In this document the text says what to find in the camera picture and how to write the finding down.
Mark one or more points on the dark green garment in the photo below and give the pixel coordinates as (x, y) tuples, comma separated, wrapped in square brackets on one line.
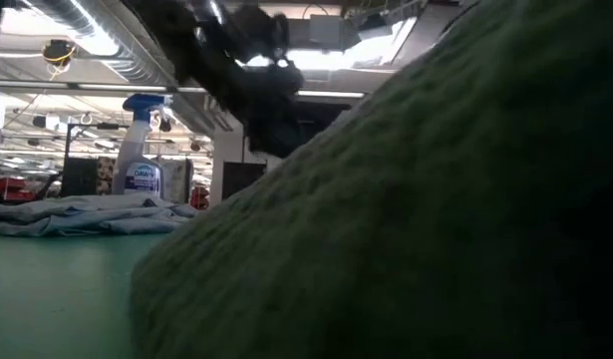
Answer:
[(410, 224)]

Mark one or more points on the grey heathered t-shirt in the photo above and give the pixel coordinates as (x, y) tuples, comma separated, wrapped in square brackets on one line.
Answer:
[(87, 214)]

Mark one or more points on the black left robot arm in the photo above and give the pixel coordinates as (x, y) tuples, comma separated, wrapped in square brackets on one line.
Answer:
[(186, 45)]

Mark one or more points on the red storage bin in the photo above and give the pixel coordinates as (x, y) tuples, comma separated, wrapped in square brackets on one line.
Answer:
[(12, 189), (200, 197)]

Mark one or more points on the black standing panel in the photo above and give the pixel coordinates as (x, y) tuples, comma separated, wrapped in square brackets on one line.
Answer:
[(241, 177)]

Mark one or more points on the clear spray bottle blue trigger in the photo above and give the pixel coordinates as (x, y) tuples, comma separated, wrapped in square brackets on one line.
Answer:
[(136, 174)]

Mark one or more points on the long ceiling light bar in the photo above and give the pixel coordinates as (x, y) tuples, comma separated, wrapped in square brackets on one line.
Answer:
[(87, 87)]

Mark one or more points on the silver ventilation duct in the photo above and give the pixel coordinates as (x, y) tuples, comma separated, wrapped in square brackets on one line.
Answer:
[(111, 45)]

